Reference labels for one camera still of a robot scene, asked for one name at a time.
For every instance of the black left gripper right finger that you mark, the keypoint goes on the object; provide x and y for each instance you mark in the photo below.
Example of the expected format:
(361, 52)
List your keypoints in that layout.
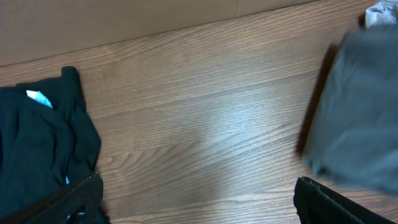
(317, 204)

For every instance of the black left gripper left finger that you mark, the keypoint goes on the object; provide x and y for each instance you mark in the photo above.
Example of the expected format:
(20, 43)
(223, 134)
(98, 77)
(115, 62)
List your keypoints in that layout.
(77, 202)

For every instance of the grey shorts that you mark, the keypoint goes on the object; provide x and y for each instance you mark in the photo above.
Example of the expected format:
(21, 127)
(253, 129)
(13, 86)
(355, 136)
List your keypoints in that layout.
(353, 135)

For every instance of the black garment with blue stripes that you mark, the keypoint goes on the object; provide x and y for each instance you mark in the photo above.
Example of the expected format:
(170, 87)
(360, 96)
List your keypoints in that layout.
(47, 140)

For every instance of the beige folded shorts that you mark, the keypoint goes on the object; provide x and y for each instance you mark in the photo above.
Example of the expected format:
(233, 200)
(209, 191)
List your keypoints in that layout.
(382, 13)

